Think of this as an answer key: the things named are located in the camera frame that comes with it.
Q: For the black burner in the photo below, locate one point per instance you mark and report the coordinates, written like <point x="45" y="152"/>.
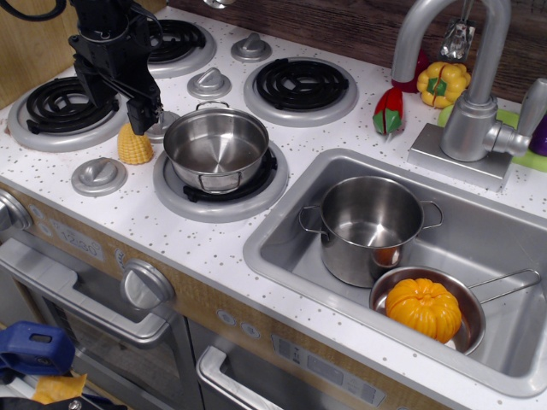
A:
<point x="181" y="48"/>
<point x="300" y="92"/>
<point x="266" y="188"/>
<point x="59" y="117"/>

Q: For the yellow toy corn cob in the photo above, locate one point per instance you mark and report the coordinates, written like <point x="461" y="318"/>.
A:
<point x="133" y="149"/>

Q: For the red toy chili pepper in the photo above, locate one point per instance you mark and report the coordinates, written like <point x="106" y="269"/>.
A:
<point x="388" y="114"/>

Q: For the silver stove knob front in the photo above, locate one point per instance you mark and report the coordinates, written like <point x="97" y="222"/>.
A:
<point x="99" y="177"/>

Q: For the silver stove knob middle left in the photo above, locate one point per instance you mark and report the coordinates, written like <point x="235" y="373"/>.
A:
<point x="157" y="132"/>

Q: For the silver toy faucet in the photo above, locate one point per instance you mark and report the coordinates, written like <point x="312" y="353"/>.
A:
<point x="474" y="146"/>

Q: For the back right black burner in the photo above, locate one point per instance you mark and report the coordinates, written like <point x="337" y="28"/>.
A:
<point x="300" y="92"/>

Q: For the front left black burner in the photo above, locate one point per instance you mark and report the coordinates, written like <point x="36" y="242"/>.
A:
<point x="59" y="117"/>

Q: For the silver stove knob centre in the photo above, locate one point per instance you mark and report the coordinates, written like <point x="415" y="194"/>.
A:
<point x="210" y="84"/>

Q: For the silver right door handle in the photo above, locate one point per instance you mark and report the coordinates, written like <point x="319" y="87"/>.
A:
<point x="209" y="371"/>

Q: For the yellow toy bell pepper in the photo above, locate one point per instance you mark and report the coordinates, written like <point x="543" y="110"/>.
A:
<point x="441" y="84"/>

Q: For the steel saucepan with wire handle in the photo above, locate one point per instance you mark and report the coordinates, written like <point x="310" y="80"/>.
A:
<point x="471" y="298"/>

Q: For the front right black burner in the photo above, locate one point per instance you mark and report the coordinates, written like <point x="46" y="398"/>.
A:
<point x="266" y="188"/>

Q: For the silver oven dial knob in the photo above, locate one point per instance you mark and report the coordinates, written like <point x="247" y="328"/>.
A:
<point x="143" y="286"/>

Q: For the yellow cloth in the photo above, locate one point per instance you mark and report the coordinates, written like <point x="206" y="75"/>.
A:
<point x="50" y="389"/>

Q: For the green toy plate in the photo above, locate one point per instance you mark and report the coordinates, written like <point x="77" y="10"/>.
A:
<point x="530" y="159"/>

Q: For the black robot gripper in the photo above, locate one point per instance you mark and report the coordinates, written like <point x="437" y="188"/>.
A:
<point x="112" y="50"/>

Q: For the orange toy pumpkin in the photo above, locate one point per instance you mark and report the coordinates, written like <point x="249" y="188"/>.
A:
<point x="425" y="306"/>

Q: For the silver oven door handle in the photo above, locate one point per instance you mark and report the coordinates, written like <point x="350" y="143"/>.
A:
<point x="56" y="283"/>

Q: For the tall steel pot in sink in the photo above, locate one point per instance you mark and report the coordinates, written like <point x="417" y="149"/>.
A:
<point x="367" y="225"/>

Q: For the small steel pan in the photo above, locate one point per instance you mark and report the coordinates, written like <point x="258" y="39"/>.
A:
<point x="217" y="150"/>

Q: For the dark red toy vegetable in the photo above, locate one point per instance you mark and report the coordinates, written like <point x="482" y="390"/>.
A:
<point x="422" y="64"/>

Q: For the purple toy eggplant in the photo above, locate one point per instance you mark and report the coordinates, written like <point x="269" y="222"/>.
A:
<point x="538" y="144"/>

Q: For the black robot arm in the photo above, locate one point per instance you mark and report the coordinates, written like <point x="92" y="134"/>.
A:
<point x="86" y="7"/>

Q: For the back left black burner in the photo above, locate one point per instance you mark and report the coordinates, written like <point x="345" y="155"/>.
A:
<point x="181" y="48"/>

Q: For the silver left edge knob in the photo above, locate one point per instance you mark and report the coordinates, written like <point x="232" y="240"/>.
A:
<point x="13" y="214"/>

